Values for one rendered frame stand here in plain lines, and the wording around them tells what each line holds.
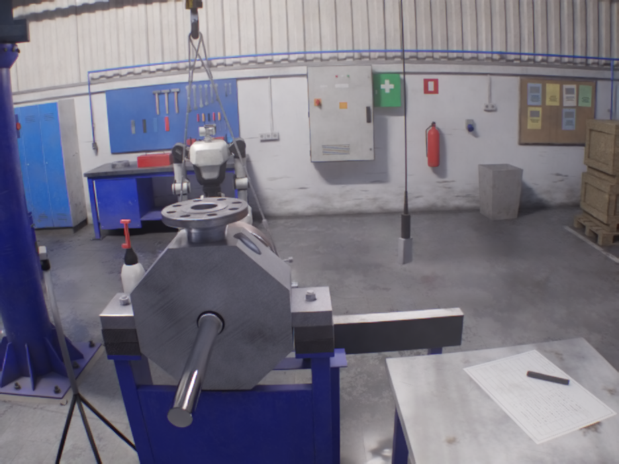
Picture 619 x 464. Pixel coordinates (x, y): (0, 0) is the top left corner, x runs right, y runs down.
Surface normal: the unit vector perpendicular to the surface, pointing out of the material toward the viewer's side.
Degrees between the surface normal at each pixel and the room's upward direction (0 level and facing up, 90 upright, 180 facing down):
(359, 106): 90
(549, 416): 0
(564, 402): 0
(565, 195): 90
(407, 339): 90
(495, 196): 93
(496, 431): 0
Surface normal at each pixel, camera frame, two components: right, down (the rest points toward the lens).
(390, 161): -0.02, 0.27
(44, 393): -0.04, -0.96
